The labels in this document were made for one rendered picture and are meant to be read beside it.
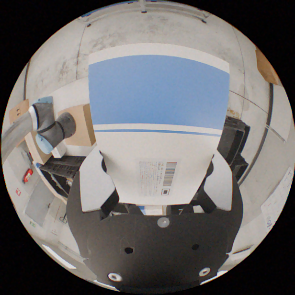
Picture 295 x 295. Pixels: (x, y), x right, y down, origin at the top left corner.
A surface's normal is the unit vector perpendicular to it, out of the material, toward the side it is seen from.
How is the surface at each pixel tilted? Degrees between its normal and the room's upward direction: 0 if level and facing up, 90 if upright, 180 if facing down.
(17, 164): 90
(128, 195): 0
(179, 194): 0
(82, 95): 0
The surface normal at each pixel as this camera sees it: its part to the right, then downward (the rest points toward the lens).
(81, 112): -0.07, 0.55
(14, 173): 1.00, 0.04
